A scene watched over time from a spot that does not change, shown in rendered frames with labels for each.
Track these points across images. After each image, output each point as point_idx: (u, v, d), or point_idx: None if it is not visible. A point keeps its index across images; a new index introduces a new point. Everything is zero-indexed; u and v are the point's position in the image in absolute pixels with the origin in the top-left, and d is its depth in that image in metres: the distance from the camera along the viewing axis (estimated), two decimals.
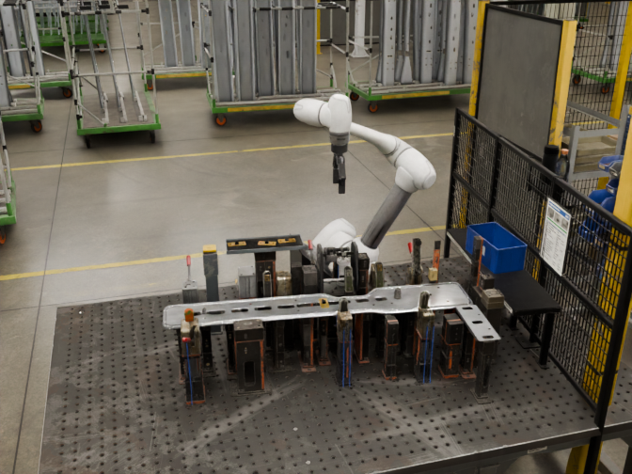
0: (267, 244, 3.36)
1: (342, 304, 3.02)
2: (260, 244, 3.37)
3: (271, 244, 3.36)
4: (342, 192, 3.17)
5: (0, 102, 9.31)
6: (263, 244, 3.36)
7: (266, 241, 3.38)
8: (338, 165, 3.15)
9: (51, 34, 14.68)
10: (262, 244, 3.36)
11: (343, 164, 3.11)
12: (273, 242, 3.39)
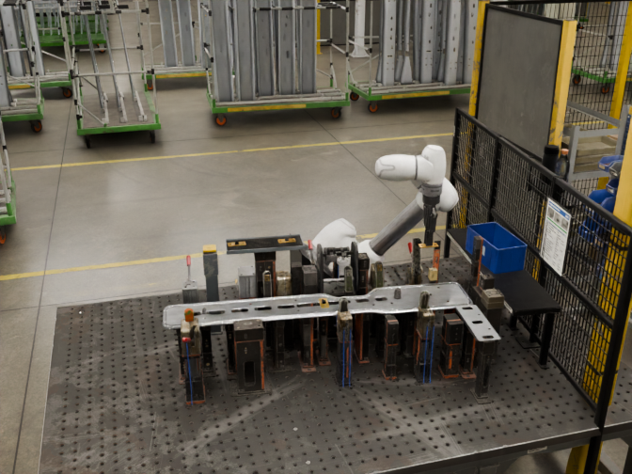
0: (431, 246, 3.13)
1: (342, 304, 3.02)
2: (423, 246, 3.13)
3: (434, 245, 3.13)
4: (430, 244, 3.12)
5: (0, 102, 9.31)
6: (427, 246, 3.12)
7: None
8: (428, 217, 3.07)
9: (51, 34, 14.68)
10: (425, 246, 3.12)
11: (435, 219, 3.03)
12: (434, 243, 3.16)
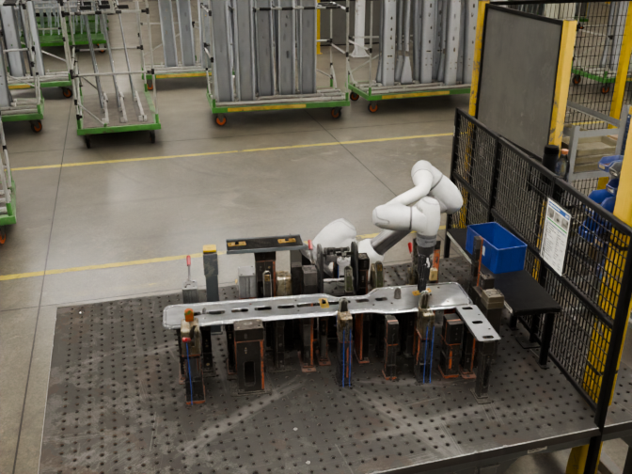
0: None
1: (342, 304, 3.02)
2: (417, 293, 3.22)
3: (427, 292, 3.23)
4: (423, 291, 3.22)
5: (0, 102, 9.31)
6: (420, 293, 3.22)
7: None
8: (422, 266, 3.17)
9: (51, 34, 14.68)
10: (418, 293, 3.22)
11: (429, 268, 3.13)
12: (426, 289, 3.25)
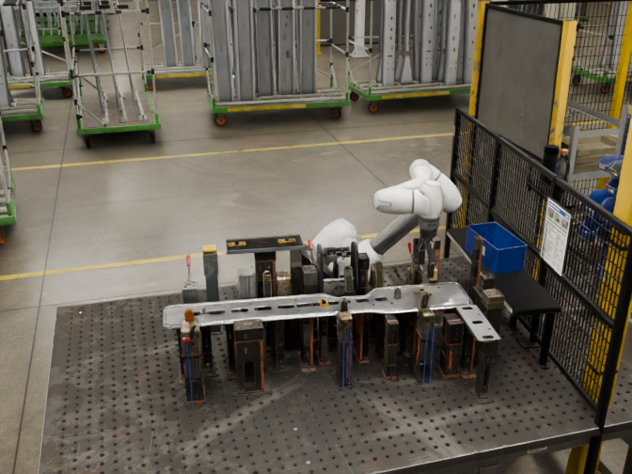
0: (424, 291, 3.24)
1: (342, 304, 3.02)
2: (417, 291, 3.24)
3: (427, 291, 3.24)
4: (431, 276, 3.13)
5: (0, 102, 9.31)
6: (420, 291, 3.24)
7: (421, 289, 3.26)
8: (427, 250, 3.11)
9: (51, 34, 14.68)
10: None
11: (434, 249, 3.07)
12: None
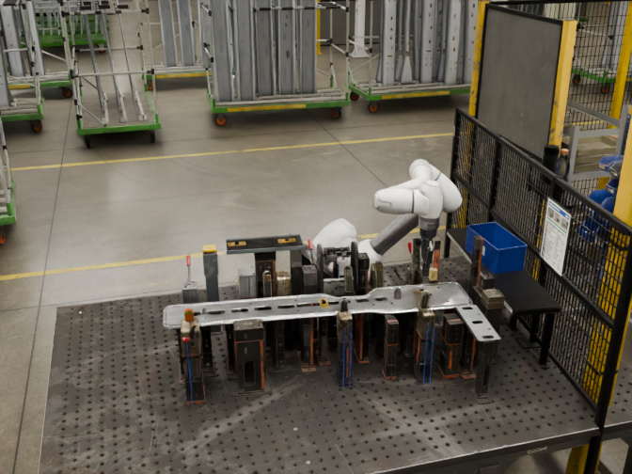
0: (424, 291, 3.24)
1: (342, 304, 3.02)
2: (417, 291, 3.24)
3: (427, 291, 3.24)
4: (426, 275, 3.19)
5: (0, 102, 9.31)
6: (420, 291, 3.24)
7: (421, 289, 3.26)
8: (425, 249, 3.14)
9: (51, 34, 14.68)
10: None
11: (432, 252, 3.10)
12: None
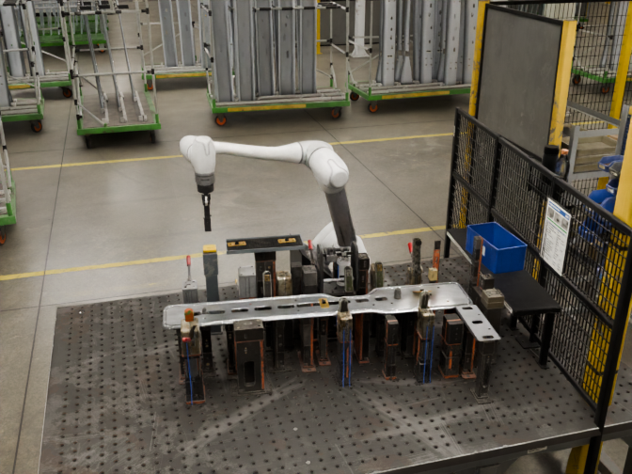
0: (424, 291, 3.24)
1: (342, 304, 3.02)
2: (417, 291, 3.24)
3: (427, 291, 3.24)
4: (209, 229, 3.30)
5: (0, 102, 9.31)
6: (420, 291, 3.24)
7: (421, 289, 3.26)
8: (203, 205, 3.24)
9: (51, 34, 14.68)
10: None
11: (208, 207, 3.21)
12: None
